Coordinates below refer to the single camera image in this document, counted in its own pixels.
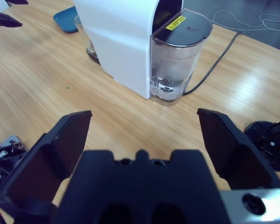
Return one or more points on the clear drinking glass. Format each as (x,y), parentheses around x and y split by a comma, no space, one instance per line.
(85,39)

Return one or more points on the metal bracket with dark post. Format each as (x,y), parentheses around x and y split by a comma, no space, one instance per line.
(7,151)

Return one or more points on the black capsule holder with rods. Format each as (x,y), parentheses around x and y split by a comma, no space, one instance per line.
(268,142)

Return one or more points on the white capsule coffee machine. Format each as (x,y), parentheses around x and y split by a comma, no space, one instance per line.
(121,44)

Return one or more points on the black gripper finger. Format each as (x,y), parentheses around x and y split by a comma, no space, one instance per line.
(49,158)
(4,19)
(17,2)
(231,154)

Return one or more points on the blue rectangular tray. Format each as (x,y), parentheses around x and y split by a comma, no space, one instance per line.
(66,19)

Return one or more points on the clear water tank black lid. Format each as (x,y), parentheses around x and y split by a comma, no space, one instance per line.
(179,58)

